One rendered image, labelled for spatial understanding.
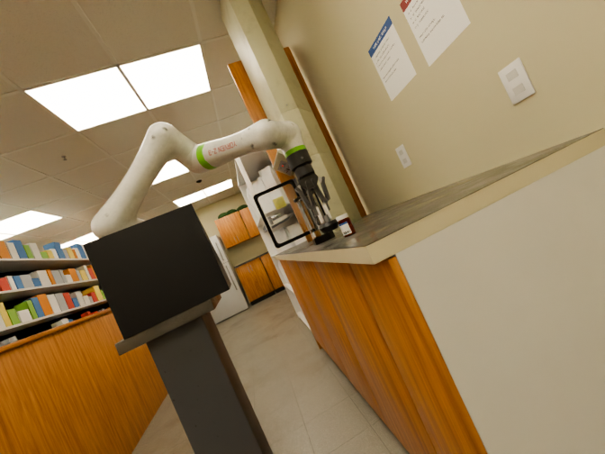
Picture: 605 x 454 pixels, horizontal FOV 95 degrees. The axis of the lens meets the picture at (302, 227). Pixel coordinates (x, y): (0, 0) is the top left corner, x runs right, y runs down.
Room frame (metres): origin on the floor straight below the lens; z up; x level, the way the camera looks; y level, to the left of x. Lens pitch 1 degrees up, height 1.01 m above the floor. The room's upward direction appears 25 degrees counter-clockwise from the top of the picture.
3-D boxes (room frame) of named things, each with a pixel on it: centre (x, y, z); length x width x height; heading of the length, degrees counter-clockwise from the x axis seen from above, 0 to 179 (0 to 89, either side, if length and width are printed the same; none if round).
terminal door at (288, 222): (1.90, 0.07, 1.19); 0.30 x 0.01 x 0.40; 96
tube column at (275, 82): (1.80, -0.25, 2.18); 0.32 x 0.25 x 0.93; 13
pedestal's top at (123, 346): (1.09, 0.59, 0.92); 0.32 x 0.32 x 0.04; 14
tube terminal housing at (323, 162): (1.80, -0.25, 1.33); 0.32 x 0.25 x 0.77; 13
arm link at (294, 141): (1.10, -0.10, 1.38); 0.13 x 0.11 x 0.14; 143
